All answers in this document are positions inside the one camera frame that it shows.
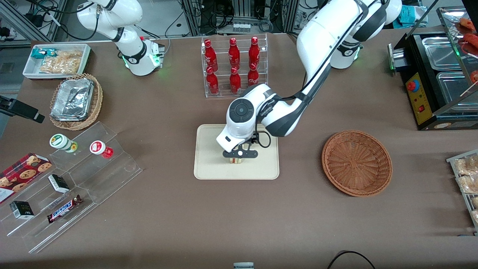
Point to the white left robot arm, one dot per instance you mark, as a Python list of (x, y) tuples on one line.
[(321, 37)]

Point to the green lid white cup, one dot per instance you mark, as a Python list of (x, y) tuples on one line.
[(61, 142)]

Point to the stacked aluminium foil containers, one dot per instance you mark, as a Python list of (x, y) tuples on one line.
[(73, 99)]

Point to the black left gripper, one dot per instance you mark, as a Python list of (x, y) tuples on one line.
[(253, 140)]

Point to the beige fried snack pack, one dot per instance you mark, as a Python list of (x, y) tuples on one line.
[(71, 54), (59, 65)]

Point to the beige plastic tray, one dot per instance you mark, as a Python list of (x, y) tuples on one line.
[(209, 164)]

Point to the grey white device edge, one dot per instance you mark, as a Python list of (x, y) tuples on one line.
[(243, 266)]

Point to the teal cloth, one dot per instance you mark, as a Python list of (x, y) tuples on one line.
[(410, 16)]

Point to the white power strip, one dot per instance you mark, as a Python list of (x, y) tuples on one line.
[(241, 27)]

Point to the red cookie box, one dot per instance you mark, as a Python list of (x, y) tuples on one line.
[(22, 173)]

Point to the white rectangular snack bin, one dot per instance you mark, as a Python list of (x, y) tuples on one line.
[(30, 69)]

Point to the tray of pastries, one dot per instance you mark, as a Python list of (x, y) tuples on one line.
[(453, 166)]

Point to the brown round wicker basket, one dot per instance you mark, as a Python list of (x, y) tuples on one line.
[(356, 162)]

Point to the small black box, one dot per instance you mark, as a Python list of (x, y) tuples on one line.
[(59, 183), (21, 210)]

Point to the teal snack packet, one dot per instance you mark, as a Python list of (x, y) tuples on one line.
[(40, 53)]

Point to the red cola bottle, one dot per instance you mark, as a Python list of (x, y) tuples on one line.
[(210, 56), (254, 52), (253, 78), (234, 54), (213, 82), (235, 81)]

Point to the triangular sandwich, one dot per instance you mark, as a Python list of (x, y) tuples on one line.
[(236, 161)]

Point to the snickers chocolate bar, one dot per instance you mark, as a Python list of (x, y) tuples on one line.
[(63, 209)]

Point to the wrapped bread pack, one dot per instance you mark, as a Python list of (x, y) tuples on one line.
[(466, 166), (468, 184), (475, 216), (475, 202)]

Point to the clear acrylic stepped stand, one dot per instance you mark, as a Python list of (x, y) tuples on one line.
[(112, 175), (44, 231)]

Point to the black food warmer case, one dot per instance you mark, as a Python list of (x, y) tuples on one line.
[(418, 101)]

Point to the red lid cup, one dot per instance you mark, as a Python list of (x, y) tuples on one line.
[(99, 147)]

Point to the light oval wicker basket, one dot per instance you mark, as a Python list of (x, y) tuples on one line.
[(98, 101)]

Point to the clear acrylic bottle rack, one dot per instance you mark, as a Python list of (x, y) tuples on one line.
[(224, 91)]

